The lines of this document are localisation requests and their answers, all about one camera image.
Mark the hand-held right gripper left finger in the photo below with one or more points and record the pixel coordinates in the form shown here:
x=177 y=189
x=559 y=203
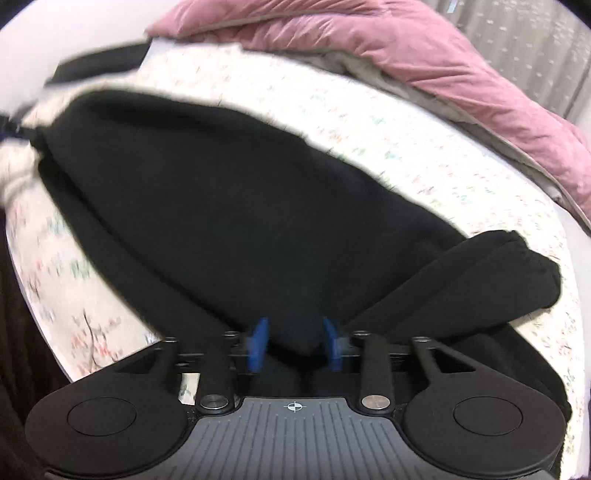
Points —
x=258 y=346

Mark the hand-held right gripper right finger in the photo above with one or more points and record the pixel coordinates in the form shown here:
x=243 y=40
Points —
x=332 y=346

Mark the black pants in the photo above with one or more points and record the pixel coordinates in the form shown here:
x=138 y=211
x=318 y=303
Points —
x=231 y=207

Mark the floral white bed sheet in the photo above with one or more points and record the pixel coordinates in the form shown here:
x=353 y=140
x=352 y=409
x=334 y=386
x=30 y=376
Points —
x=369 y=138

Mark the pink duvet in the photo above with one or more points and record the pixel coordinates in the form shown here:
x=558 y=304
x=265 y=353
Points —
x=415 y=50

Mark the grey starred cloth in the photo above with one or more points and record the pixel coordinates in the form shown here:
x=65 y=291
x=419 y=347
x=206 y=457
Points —
x=521 y=46

